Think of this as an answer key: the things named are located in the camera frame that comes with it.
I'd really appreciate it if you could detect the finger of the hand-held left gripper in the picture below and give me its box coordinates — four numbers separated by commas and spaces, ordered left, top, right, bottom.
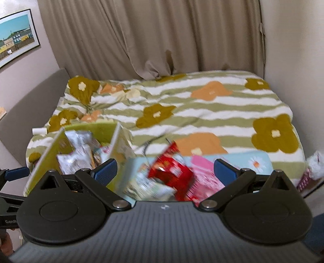
0, 193, 25, 213
0, 166, 30, 183

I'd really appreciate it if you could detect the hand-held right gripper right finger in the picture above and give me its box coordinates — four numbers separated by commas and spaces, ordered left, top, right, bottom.
198, 159, 295, 211

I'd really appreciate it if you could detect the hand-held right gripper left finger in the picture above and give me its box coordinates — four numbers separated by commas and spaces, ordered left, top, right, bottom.
33, 159, 132, 211

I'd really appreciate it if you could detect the pink snack packet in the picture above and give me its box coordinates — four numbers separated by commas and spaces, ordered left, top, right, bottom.
186, 155, 226, 201

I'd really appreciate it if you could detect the green cardboard box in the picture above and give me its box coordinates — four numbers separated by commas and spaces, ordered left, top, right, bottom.
24, 121, 137, 197

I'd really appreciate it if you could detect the pile of snack packets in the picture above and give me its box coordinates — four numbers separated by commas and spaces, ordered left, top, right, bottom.
56, 130, 112, 175

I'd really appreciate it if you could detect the white green snack packet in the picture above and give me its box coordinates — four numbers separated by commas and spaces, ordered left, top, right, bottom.
123, 164, 176, 202

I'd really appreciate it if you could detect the red snack packet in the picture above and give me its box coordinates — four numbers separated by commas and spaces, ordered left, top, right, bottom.
148, 142, 195, 202

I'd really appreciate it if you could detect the person's left hand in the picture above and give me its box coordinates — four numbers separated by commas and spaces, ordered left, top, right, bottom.
0, 229, 14, 257

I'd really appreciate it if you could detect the light blue daisy cloth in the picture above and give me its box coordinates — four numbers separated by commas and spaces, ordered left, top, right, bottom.
124, 150, 275, 203

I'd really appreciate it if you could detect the floral striped blanket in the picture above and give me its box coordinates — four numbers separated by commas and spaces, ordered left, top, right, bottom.
25, 71, 305, 195

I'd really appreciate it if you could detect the grey headboard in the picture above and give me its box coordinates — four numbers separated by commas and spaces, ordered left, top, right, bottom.
0, 68, 70, 167

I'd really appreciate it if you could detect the purple patterned plastic wrapper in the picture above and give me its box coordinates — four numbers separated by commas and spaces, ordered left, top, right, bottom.
296, 150, 324, 193

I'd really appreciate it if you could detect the beige curtain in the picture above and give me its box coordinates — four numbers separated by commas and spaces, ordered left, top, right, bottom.
38, 0, 266, 81

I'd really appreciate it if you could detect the thin black cord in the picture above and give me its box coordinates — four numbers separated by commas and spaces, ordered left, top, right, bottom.
142, 135, 171, 158

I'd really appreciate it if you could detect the framed wall poster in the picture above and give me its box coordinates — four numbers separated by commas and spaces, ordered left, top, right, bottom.
0, 9, 41, 69

